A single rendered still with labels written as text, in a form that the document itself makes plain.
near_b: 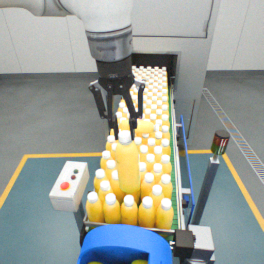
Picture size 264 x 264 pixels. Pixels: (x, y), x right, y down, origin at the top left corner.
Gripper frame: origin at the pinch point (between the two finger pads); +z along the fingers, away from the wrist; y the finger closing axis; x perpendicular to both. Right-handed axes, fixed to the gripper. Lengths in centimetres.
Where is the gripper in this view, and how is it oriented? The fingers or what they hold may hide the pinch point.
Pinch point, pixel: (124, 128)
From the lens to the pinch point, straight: 57.5
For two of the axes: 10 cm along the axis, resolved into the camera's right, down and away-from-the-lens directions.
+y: 9.9, 0.0, -1.3
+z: 0.8, 7.4, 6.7
